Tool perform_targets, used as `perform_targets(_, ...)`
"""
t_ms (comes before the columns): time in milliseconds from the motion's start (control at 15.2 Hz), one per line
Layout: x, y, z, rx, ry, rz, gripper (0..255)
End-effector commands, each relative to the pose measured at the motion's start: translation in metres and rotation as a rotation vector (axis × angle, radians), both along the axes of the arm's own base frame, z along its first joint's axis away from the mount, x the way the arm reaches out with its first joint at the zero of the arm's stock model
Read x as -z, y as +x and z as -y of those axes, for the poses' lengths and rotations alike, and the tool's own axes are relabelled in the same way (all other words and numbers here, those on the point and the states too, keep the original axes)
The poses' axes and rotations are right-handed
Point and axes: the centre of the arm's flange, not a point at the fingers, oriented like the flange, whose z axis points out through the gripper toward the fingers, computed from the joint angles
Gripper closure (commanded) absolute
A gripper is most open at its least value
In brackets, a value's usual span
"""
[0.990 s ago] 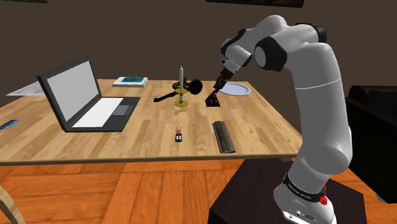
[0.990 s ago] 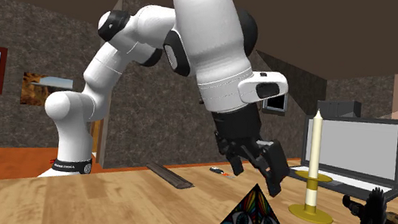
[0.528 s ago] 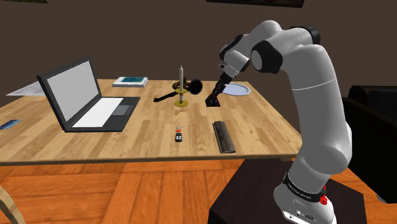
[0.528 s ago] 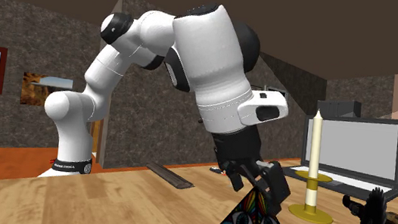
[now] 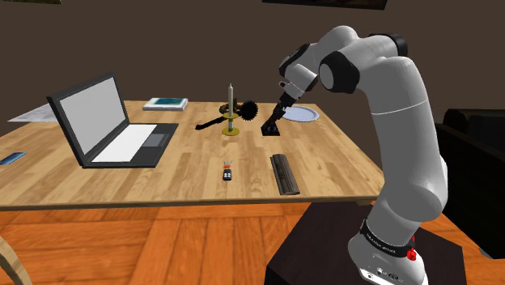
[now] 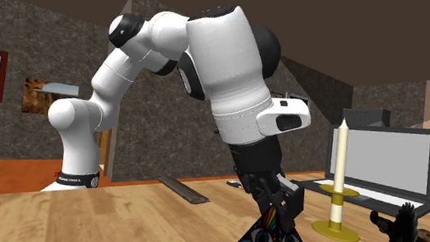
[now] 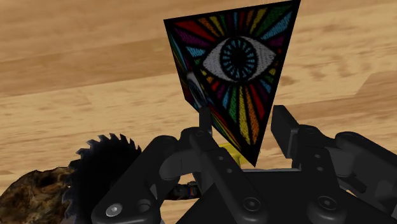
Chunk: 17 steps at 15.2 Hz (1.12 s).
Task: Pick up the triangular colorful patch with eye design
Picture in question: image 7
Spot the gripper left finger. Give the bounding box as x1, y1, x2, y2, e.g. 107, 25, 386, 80
90, 106, 269, 224

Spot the yellow object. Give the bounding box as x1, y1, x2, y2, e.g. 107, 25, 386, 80
218, 142, 249, 167

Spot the black spiky round object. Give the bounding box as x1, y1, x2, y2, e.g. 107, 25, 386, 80
61, 132, 143, 224

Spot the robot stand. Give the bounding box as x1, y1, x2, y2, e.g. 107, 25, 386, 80
163, 0, 302, 167

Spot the small dark multicoloured object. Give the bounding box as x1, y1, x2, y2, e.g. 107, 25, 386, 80
167, 181, 200, 201

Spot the brown mottled lumpy object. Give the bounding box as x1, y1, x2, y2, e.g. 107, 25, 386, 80
0, 166, 75, 224

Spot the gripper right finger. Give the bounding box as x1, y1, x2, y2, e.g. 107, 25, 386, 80
270, 104, 397, 224

